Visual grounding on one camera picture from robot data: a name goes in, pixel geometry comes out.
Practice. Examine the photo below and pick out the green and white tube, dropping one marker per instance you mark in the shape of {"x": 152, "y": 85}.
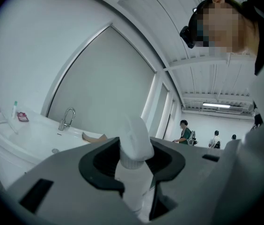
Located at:
{"x": 14, "y": 109}

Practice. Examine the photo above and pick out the ceiling strip light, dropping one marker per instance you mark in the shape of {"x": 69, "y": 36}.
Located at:
{"x": 216, "y": 105}

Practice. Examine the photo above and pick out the beige flat item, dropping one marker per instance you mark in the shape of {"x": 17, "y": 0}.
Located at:
{"x": 92, "y": 138}

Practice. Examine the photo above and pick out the pink packet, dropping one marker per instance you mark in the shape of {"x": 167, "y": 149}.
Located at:
{"x": 22, "y": 116}

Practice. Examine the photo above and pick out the white spray bottle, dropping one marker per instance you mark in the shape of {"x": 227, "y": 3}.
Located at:
{"x": 134, "y": 139}

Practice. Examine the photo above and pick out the black head-worn camera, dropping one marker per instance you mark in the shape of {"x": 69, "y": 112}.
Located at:
{"x": 188, "y": 37}

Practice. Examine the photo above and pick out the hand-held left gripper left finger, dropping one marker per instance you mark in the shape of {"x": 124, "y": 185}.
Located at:
{"x": 59, "y": 182}

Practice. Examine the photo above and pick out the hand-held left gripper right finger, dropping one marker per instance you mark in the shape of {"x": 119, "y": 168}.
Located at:
{"x": 192, "y": 172}

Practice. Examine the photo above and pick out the person's head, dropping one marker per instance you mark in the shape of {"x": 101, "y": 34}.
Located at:
{"x": 225, "y": 24}

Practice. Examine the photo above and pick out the white sink basin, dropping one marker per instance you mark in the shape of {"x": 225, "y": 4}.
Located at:
{"x": 29, "y": 139}

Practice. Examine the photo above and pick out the narrow window with blind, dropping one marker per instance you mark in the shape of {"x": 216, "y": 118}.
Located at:
{"x": 161, "y": 111}

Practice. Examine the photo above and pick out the chrome faucet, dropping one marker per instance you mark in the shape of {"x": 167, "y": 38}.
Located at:
{"x": 64, "y": 123}

